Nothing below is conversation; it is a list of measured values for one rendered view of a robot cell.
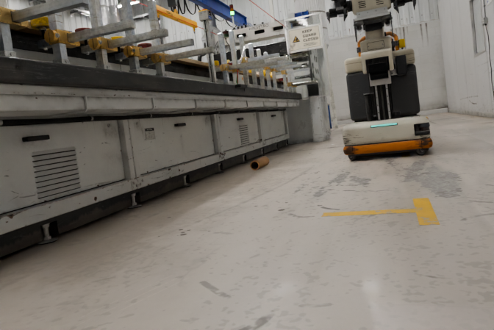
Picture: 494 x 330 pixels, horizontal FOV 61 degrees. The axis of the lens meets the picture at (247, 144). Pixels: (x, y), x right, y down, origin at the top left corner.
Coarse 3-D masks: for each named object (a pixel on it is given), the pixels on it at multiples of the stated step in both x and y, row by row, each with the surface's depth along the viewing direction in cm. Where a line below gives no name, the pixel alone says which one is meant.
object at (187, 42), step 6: (174, 42) 203; (180, 42) 202; (186, 42) 201; (192, 42) 201; (144, 48) 209; (150, 48) 208; (156, 48) 207; (162, 48) 206; (168, 48) 204; (174, 48) 204; (180, 48) 206; (120, 54) 213; (144, 54) 211; (120, 60) 215
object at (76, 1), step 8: (56, 0) 133; (64, 0) 132; (72, 0) 131; (80, 0) 130; (88, 0) 132; (24, 8) 137; (32, 8) 136; (40, 8) 135; (48, 8) 134; (56, 8) 133; (64, 8) 133; (72, 8) 134; (16, 16) 138; (24, 16) 137; (32, 16) 137; (40, 16) 138
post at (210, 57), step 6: (204, 24) 298; (204, 30) 299; (204, 36) 299; (210, 36) 301; (210, 42) 300; (210, 54) 299; (210, 60) 300; (210, 66) 299; (210, 72) 300; (210, 78) 301
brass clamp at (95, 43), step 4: (92, 40) 180; (96, 40) 180; (100, 40) 180; (104, 40) 184; (88, 44) 182; (92, 44) 181; (96, 44) 180; (100, 44) 181; (104, 44) 184; (92, 48) 181; (96, 48) 181; (100, 48) 182; (104, 48) 184; (108, 48) 186; (116, 48) 192; (108, 52) 192
